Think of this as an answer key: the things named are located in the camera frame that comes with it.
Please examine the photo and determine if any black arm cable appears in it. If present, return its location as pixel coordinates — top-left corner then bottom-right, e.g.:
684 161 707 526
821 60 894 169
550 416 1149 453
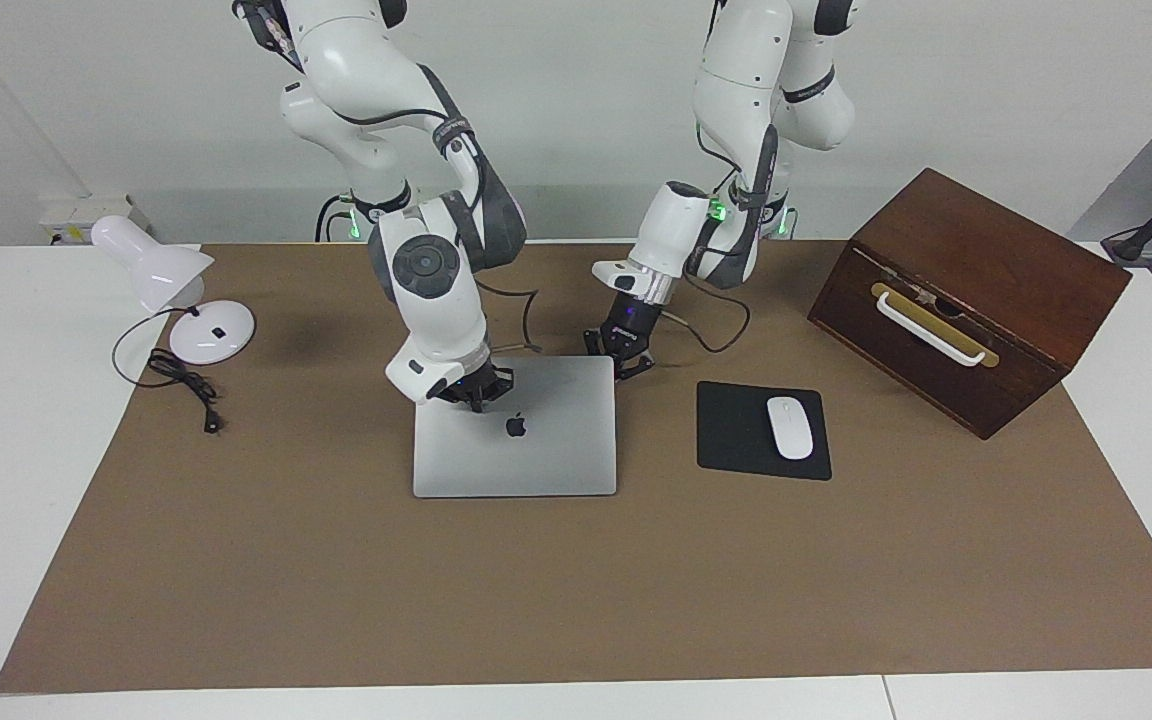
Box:
476 280 543 357
661 268 752 356

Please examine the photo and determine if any black lamp power cable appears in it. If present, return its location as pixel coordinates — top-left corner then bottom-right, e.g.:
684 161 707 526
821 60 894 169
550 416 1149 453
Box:
112 305 225 435

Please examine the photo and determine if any white desk lamp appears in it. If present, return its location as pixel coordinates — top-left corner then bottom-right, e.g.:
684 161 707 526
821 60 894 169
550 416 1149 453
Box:
90 214 257 366

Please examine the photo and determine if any dark brown wooden box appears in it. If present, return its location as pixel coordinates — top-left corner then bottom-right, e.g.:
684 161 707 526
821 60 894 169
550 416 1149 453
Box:
808 167 1132 441

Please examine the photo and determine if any black mouse pad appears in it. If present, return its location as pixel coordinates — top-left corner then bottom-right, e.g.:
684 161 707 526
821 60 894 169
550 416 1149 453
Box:
696 380 833 482

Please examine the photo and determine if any silver grey laptop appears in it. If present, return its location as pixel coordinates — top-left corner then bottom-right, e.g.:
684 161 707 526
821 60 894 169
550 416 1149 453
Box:
412 355 619 499

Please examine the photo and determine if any brass handle plate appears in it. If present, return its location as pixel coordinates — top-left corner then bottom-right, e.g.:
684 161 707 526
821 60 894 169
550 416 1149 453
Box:
871 282 1000 369

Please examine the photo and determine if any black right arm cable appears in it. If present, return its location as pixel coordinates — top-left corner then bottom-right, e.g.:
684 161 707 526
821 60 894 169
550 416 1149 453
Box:
476 280 543 357

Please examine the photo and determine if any brown table mat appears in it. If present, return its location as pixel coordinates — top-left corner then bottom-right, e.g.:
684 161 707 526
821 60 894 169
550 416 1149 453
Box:
0 240 1152 694

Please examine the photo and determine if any white computer mouse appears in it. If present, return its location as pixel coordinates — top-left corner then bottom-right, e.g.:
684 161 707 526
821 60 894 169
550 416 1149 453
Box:
766 396 815 461

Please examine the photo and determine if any white power strip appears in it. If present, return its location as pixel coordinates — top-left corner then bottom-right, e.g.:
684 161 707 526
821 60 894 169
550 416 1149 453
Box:
41 197 149 244

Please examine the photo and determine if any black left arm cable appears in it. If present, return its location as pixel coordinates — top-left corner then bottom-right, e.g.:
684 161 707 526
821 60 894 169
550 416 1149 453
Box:
661 268 752 356

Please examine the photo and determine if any white box handle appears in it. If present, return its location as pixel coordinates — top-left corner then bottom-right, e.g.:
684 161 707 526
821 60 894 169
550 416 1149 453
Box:
876 292 987 366

